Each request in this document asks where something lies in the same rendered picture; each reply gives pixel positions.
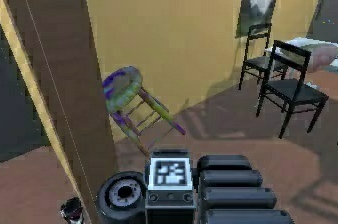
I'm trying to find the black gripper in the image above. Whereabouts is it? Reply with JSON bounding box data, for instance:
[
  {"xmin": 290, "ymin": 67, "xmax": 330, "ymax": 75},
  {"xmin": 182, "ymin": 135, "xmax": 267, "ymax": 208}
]
[{"xmin": 95, "ymin": 170, "xmax": 149, "ymax": 224}]

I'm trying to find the brown room door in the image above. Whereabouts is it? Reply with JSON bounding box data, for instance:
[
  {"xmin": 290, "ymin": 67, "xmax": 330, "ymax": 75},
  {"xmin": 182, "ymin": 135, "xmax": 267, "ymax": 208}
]
[{"xmin": 0, "ymin": 0, "xmax": 119, "ymax": 224}]

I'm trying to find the small black white object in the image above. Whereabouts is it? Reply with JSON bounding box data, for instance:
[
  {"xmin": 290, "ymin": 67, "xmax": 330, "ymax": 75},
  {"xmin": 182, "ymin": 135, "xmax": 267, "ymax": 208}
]
[{"xmin": 59, "ymin": 196, "xmax": 85, "ymax": 224}]

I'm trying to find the dark framed wall picture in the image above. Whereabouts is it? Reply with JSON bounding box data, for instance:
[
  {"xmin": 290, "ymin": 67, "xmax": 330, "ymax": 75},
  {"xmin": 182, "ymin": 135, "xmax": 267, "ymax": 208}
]
[{"xmin": 235, "ymin": 0, "xmax": 277, "ymax": 39}]

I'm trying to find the green purple wooden stool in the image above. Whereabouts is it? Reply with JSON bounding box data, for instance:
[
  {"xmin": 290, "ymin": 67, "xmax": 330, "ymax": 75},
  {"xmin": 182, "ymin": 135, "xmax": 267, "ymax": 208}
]
[{"xmin": 101, "ymin": 65, "xmax": 187, "ymax": 158}]

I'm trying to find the pink rounded object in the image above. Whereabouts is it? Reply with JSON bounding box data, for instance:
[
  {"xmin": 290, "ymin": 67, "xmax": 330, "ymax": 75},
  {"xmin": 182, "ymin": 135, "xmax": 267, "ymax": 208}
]
[{"xmin": 307, "ymin": 45, "xmax": 338, "ymax": 73}]

